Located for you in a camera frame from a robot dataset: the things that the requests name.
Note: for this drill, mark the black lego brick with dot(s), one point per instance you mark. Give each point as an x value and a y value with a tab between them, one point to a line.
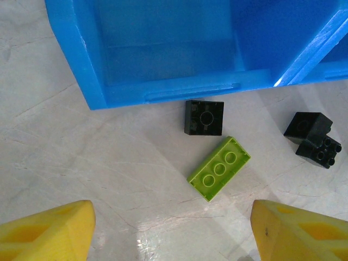
318	155
304	127
214	108

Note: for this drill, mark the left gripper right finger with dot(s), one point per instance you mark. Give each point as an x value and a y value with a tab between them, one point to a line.
299	236

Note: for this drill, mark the blue three-compartment bin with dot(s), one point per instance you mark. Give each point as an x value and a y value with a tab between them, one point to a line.
163	40

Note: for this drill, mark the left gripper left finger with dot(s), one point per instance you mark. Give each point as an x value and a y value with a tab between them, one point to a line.
40	236

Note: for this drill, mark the green lego brick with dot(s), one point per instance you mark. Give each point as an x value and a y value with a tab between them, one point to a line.
217	170

